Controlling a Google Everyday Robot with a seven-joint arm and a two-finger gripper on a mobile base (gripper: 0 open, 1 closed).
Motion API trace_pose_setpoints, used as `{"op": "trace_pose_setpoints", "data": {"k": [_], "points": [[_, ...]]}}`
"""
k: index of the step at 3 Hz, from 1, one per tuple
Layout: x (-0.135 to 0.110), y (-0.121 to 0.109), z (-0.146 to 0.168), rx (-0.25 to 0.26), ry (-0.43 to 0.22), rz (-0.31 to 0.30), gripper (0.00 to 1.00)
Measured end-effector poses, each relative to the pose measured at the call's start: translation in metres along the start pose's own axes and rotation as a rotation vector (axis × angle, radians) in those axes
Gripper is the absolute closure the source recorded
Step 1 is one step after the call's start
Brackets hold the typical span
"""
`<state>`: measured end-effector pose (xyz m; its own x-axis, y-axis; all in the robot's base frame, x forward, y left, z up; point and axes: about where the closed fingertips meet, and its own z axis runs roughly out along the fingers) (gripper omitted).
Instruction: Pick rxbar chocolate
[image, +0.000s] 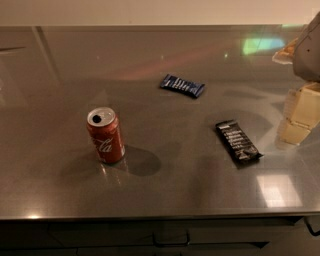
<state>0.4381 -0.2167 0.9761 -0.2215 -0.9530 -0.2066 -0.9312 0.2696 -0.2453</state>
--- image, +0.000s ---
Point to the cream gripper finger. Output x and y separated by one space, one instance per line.
302 106
292 133

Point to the black RXBAR chocolate bar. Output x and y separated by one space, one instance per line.
238 144

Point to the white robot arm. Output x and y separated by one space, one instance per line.
303 53

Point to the blue snack bar wrapper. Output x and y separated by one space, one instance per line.
180 85

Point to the red Coca-Cola can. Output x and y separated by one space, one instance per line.
104 129

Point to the dark drawer handle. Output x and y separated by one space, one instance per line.
177 239

